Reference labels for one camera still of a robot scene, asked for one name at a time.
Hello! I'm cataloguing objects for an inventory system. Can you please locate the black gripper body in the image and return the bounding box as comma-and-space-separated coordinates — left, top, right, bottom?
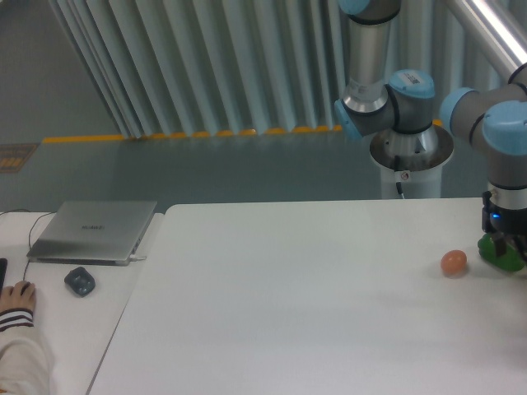
482, 189, 526, 247

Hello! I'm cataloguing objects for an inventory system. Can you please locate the cream sleeved forearm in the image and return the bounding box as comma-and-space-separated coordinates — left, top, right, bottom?
1, 308, 50, 394

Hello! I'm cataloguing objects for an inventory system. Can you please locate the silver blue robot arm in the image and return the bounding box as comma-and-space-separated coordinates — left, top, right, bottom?
334, 1, 526, 272

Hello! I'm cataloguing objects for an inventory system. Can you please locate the green bell pepper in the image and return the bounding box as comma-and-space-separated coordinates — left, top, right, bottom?
478, 234, 526, 272

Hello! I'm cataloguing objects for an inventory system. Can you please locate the person's hand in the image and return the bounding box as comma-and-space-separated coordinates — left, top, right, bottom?
0, 281, 36, 314

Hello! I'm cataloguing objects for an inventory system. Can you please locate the brown egg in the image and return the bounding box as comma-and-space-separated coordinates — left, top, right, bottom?
440, 249, 468, 277

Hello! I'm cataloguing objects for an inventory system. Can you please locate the folding partition screen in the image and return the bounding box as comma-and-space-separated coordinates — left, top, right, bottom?
48, 0, 527, 139

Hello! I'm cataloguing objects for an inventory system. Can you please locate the silver closed laptop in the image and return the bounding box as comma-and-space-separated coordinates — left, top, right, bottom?
26, 201, 156, 266

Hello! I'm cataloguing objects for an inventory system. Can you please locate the white side desk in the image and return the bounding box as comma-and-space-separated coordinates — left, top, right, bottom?
1, 212, 163, 394

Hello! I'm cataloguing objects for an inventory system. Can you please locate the black phone at edge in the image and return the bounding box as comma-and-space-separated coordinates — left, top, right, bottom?
0, 258, 8, 290

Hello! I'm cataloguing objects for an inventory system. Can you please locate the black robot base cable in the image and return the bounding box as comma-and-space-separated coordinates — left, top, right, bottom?
393, 154, 406, 200

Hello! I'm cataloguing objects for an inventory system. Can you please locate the thin black mouse cable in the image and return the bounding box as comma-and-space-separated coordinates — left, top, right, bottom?
0, 210, 57, 285

